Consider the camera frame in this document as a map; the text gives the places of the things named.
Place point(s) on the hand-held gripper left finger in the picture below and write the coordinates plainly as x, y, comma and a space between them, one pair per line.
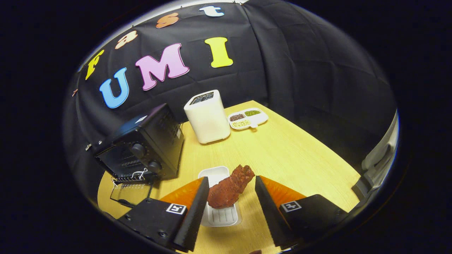
196, 215

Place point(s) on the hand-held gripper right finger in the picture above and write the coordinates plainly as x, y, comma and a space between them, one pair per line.
268, 211

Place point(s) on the reddish brown meat piece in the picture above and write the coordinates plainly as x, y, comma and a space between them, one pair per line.
227, 190

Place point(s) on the black toaster oven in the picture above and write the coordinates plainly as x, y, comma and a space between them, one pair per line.
155, 141

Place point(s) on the white pop-up toaster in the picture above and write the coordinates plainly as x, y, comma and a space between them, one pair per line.
208, 120

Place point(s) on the white ribbed tray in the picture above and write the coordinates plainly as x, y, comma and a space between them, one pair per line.
216, 173

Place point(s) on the white divided bean dish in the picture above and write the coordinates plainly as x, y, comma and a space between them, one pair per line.
257, 120

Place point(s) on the small metal clip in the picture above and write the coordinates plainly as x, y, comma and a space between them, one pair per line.
88, 146

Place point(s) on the black backdrop cloth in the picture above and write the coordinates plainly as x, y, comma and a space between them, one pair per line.
310, 70

